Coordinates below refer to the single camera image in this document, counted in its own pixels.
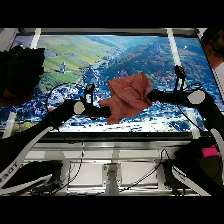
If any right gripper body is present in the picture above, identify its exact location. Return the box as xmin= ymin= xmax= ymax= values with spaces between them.
xmin=145 ymin=88 xmax=172 ymax=104

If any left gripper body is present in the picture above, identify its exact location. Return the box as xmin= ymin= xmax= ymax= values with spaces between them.
xmin=81 ymin=100 xmax=113 ymax=119

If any pink garment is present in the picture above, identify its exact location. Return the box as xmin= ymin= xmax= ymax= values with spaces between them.
xmin=99 ymin=71 xmax=154 ymax=126

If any heap of clothes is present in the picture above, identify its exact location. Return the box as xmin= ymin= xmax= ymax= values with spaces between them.
xmin=0 ymin=45 xmax=46 ymax=101

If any white garment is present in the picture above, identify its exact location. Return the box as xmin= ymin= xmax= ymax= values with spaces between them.
xmin=213 ymin=61 xmax=224 ymax=101

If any checked shirt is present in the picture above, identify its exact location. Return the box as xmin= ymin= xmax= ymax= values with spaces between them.
xmin=201 ymin=28 xmax=224 ymax=66

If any brown garment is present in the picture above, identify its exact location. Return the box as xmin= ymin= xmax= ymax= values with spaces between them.
xmin=0 ymin=87 xmax=35 ymax=107

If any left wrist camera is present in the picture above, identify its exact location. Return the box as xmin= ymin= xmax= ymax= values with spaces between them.
xmin=84 ymin=83 xmax=97 ymax=105

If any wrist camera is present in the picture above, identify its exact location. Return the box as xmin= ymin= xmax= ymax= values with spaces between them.
xmin=84 ymin=83 xmax=97 ymax=105
xmin=173 ymin=64 xmax=188 ymax=92

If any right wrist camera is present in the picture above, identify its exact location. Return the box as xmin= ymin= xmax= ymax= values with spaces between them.
xmin=173 ymin=64 xmax=188 ymax=92

